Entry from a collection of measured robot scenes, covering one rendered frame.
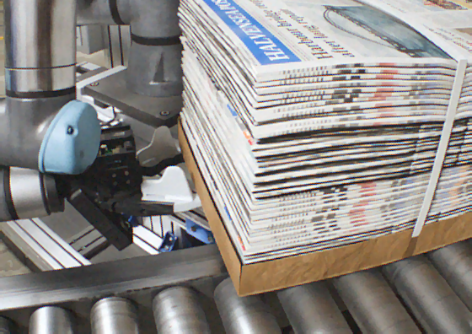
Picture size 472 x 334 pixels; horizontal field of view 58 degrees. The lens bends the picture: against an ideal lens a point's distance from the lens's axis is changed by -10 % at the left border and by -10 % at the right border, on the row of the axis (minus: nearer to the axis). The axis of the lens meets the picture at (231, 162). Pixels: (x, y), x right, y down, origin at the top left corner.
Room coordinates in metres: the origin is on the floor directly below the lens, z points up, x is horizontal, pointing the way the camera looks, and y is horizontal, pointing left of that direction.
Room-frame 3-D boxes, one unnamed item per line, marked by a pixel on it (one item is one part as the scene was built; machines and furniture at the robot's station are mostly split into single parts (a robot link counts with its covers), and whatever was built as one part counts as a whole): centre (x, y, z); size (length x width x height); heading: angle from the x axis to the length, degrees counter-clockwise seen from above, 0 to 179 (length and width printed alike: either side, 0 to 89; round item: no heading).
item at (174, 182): (0.45, 0.06, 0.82); 0.09 x 0.03 x 0.06; 78
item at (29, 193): (0.45, 0.25, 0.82); 0.08 x 0.05 x 0.08; 16
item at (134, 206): (0.45, 0.11, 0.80); 0.09 x 0.05 x 0.02; 78
